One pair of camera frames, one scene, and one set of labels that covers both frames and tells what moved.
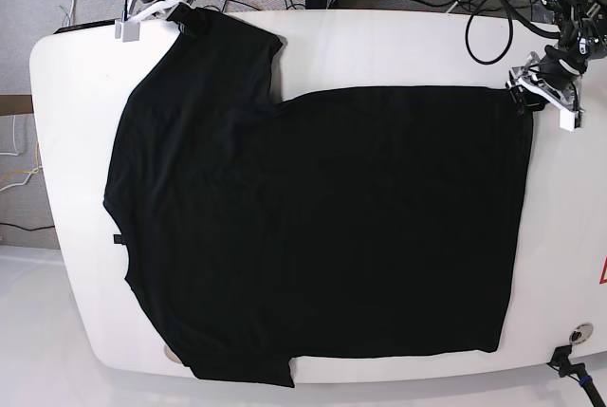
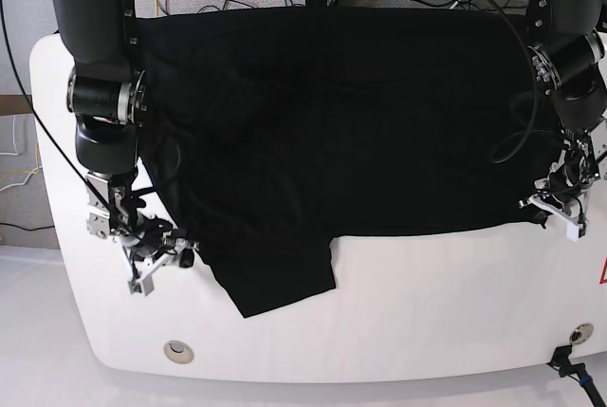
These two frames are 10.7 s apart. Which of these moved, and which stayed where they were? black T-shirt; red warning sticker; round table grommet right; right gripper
Moved: right gripper; black T-shirt
Stayed: red warning sticker; round table grommet right
